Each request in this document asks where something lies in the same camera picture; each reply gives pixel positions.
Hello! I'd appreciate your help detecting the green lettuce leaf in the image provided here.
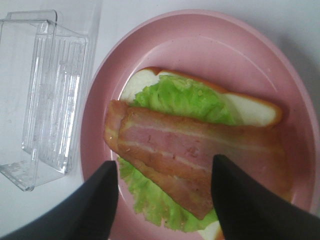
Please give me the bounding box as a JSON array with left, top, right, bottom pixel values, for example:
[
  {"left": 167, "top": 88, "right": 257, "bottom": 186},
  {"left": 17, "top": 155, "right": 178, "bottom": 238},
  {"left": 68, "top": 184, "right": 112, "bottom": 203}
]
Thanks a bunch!
[{"left": 117, "top": 75, "right": 237, "bottom": 233}]

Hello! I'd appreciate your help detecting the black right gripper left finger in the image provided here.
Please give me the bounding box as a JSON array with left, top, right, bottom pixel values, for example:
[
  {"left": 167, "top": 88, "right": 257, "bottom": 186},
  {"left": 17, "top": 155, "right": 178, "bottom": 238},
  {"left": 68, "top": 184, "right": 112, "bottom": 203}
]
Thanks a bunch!
[{"left": 3, "top": 161, "right": 118, "bottom": 240}]

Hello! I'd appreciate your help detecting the bacon strip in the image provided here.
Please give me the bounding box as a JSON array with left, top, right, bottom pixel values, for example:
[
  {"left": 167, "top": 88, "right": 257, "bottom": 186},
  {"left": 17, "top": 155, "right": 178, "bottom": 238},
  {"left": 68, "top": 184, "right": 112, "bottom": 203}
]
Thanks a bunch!
[
  {"left": 116, "top": 106, "right": 293, "bottom": 202},
  {"left": 104, "top": 100, "right": 213, "bottom": 220}
]

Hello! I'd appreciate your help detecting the pink round plate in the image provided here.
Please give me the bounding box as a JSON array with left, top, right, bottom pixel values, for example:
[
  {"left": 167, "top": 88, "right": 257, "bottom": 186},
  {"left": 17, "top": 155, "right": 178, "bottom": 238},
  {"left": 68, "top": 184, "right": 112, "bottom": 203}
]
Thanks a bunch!
[{"left": 80, "top": 10, "right": 320, "bottom": 240}]

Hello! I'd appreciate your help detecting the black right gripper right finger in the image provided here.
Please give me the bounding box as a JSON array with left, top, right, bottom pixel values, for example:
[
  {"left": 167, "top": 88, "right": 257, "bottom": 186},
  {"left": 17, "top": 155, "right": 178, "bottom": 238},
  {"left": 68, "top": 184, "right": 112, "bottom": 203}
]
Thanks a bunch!
[{"left": 211, "top": 154, "right": 320, "bottom": 240}]

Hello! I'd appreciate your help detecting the left clear plastic tray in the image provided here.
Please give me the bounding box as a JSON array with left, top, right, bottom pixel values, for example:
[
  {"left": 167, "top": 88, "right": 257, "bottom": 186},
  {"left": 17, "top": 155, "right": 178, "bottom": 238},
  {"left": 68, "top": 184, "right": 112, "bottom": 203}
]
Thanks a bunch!
[{"left": 0, "top": 10, "right": 90, "bottom": 191}]

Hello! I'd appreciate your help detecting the bread slice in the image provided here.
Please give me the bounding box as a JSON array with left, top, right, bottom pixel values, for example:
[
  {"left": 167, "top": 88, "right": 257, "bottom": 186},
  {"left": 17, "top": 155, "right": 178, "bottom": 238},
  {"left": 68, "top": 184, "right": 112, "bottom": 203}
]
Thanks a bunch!
[{"left": 124, "top": 67, "right": 283, "bottom": 240}]

